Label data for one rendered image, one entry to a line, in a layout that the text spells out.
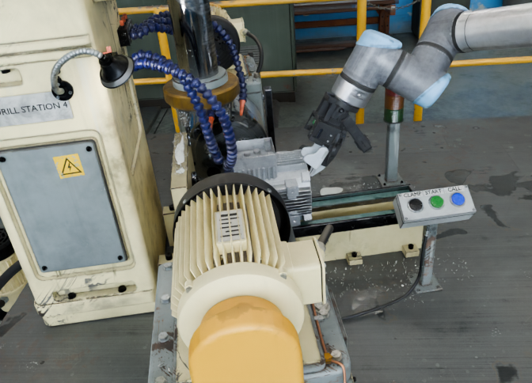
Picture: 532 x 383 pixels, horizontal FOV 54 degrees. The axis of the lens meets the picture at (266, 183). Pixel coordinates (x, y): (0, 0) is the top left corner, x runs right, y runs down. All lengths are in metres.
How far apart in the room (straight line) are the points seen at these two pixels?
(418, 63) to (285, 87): 3.34
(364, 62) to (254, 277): 0.70
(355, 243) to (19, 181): 0.86
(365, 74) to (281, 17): 3.16
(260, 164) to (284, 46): 3.13
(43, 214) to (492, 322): 1.06
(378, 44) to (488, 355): 0.72
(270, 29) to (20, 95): 3.38
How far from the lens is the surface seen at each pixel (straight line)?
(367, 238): 1.47
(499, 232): 1.66
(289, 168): 1.34
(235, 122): 1.53
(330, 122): 1.26
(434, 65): 1.23
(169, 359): 0.81
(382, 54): 1.20
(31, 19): 1.08
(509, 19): 1.18
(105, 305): 1.40
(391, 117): 1.71
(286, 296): 0.65
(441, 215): 1.26
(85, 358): 1.37
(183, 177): 1.25
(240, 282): 0.62
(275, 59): 4.43
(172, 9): 1.19
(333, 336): 0.80
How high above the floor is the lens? 1.76
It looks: 31 degrees down
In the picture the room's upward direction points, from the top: 5 degrees counter-clockwise
